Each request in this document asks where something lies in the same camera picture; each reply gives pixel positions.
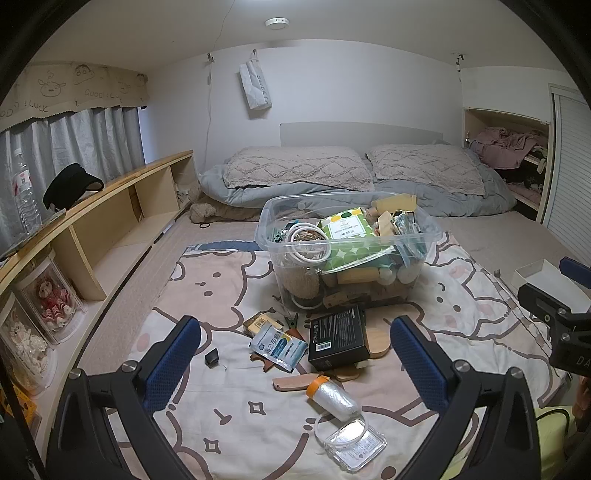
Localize beige printed valance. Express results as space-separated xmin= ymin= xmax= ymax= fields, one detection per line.
xmin=0 ymin=61 xmax=151 ymax=132

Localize yellow packet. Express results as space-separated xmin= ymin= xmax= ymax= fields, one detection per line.
xmin=243 ymin=313 xmax=283 ymax=337

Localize beige textured pillow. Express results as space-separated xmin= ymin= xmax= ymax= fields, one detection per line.
xmin=224 ymin=147 xmax=375 ymax=191
xmin=367 ymin=144 xmax=488 ymax=195

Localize thin white loop band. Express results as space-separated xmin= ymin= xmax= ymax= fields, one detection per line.
xmin=315 ymin=411 xmax=370 ymax=455

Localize white rabbit display box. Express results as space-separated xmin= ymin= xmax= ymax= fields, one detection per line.
xmin=0 ymin=293 xmax=58 ymax=395

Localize grey duvet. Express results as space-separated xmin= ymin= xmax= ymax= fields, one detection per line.
xmin=198 ymin=159 xmax=517 ymax=217

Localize grey headboard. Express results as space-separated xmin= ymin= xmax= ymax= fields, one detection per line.
xmin=280 ymin=122 xmax=444 ymax=148

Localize white coiled cable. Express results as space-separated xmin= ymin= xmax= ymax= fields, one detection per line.
xmin=283 ymin=224 xmax=333 ymax=266

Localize white open box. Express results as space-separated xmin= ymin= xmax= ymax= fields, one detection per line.
xmin=513 ymin=259 xmax=591 ymax=324

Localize round wooden coaster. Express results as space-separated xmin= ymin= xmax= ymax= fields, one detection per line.
xmin=365 ymin=327 xmax=392 ymax=358

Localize clear square plastic case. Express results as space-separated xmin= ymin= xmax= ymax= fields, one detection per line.
xmin=323 ymin=418 xmax=387 ymax=474

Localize green dotted tissue pack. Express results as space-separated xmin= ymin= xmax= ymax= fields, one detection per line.
xmin=318 ymin=206 xmax=399 ymax=274

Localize tan wooden piece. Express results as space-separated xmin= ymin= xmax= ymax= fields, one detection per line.
xmin=272 ymin=376 xmax=319 ymax=394

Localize clear water bottle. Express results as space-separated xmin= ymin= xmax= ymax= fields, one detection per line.
xmin=10 ymin=148 xmax=43 ymax=236

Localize blue white sachet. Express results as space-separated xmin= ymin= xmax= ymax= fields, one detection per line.
xmin=249 ymin=324 xmax=309 ymax=374

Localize pink clothes pile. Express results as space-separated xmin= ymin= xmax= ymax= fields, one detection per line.
xmin=468 ymin=127 xmax=548 ymax=169

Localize beige fuzzy blanket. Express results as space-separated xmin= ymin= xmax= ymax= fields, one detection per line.
xmin=189 ymin=194 xmax=264 ymax=222

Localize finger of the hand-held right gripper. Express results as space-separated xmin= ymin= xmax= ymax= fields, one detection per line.
xmin=558 ymin=257 xmax=591 ymax=280
xmin=517 ymin=282 xmax=591 ymax=326

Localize wooden bedside shelf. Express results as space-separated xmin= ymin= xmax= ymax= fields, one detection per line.
xmin=0 ymin=150 xmax=197 ymax=462

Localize black visor cap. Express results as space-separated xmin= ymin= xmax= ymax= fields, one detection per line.
xmin=43 ymin=163 xmax=105 ymax=210

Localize white louvered sliding door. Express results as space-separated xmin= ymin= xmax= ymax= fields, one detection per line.
xmin=541 ymin=83 xmax=591 ymax=264

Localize light green cloth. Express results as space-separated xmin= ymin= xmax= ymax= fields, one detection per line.
xmin=536 ymin=401 xmax=578 ymax=480

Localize ribbed light wooden block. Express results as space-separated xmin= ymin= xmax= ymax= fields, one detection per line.
xmin=337 ymin=266 xmax=378 ymax=285

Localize white hanging paper bag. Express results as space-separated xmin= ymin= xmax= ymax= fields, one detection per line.
xmin=239 ymin=60 xmax=271 ymax=110

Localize black cardboard box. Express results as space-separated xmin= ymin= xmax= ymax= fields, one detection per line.
xmin=307 ymin=305 xmax=372 ymax=372

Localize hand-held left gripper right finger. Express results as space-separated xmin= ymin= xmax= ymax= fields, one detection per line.
xmin=390 ymin=315 xmax=541 ymax=480

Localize wooden closet niche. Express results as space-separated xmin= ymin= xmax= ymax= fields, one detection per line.
xmin=463 ymin=107 xmax=555 ymax=222

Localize brown wooden disc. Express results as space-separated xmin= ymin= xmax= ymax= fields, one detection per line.
xmin=323 ymin=367 xmax=362 ymax=382

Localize beige fluffy plush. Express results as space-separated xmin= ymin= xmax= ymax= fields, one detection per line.
xmin=281 ymin=267 xmax=322 ymax=303

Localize orange-capped plastic bag roll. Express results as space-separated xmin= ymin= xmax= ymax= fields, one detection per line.
xmin=305 ymin=375 xmax=363 ymax=422

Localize red doll display box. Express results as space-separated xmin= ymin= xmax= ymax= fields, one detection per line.
xmin=13 ymin=251 xmax=86 ymax=346

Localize cartoon bear printed blanket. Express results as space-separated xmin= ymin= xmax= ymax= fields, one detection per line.
xmin=106 ymin=233 xmax=566 ymax=480

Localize grey curtain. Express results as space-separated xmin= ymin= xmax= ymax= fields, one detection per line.
xmin=0 ymin=105 xmax=145 ymax=241

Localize clear plastic storage bin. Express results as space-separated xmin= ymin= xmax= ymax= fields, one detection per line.
xmin=257 ymin=193 xmax=445 ymax=311

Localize beige bed mattress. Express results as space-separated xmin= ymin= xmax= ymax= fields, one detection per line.
xmin=76 ymin=210 xmax=591 ymax=370

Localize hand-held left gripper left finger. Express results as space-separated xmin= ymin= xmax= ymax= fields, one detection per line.
xmin=46 ymin=315 xmax=204 ymax=480

